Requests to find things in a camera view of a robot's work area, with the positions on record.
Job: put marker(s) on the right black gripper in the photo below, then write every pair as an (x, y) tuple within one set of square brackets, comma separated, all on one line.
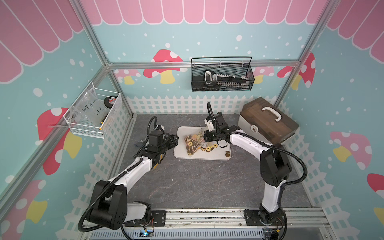
[(206, 135)]

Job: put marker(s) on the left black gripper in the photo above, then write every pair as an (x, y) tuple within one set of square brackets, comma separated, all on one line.
[(172, 141)]

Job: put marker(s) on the clear ziploc bag of cookies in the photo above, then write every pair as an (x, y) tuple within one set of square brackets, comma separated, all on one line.
[(195, 141)]

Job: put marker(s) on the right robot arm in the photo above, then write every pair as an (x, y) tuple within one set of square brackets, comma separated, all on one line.
[(275, 166)]

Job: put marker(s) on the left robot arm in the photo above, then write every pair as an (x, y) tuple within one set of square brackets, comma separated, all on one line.
[(109, 206)]

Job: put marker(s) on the pile of round cookies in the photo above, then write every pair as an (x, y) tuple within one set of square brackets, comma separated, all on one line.
[(208, 148)]

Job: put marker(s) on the white plastic tray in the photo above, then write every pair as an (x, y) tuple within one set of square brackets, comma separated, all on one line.
[(218, 154)]

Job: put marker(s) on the white box with brown lid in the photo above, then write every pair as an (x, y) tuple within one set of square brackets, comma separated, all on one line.
[(263, 121)]

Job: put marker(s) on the socket wrench set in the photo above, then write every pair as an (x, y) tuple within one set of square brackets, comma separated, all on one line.
[(212, 79)]

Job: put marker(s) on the black tape roll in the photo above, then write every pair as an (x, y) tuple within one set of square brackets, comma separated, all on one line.
[(110, 101)]

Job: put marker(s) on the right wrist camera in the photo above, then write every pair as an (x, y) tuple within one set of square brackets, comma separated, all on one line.
[(210, 125)]

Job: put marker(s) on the black wire mesh basket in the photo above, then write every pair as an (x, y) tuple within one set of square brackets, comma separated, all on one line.
[(238, 66)]

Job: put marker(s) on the clear wall bin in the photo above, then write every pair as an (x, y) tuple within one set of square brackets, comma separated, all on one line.
[(88, 115)]

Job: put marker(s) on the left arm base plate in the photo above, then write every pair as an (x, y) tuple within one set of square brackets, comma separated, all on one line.
[(155, 219)]

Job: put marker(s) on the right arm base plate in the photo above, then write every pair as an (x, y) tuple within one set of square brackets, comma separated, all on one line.
[(258, 217)]

